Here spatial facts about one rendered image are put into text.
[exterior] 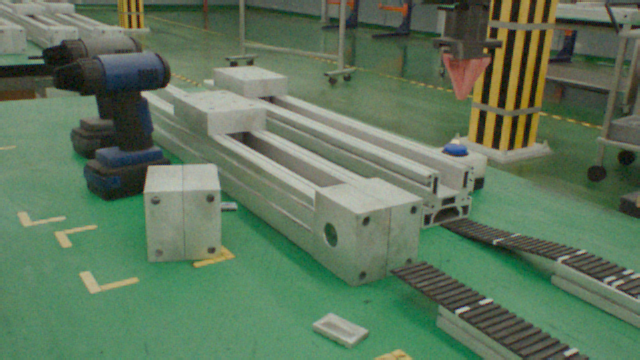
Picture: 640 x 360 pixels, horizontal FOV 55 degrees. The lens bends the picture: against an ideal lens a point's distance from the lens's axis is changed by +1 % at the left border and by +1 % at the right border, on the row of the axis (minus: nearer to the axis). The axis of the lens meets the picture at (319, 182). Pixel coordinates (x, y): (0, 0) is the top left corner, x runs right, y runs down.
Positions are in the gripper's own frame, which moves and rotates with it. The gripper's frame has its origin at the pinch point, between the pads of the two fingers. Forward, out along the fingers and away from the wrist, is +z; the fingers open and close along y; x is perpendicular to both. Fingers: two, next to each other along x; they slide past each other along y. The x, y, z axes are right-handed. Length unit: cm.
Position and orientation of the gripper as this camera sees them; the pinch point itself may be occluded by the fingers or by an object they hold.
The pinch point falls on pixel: (461, 94)
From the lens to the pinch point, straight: 105.7
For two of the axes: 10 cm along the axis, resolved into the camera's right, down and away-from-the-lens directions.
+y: -8.3, 1.5, -5.3
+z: -0.4, 9.4, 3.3
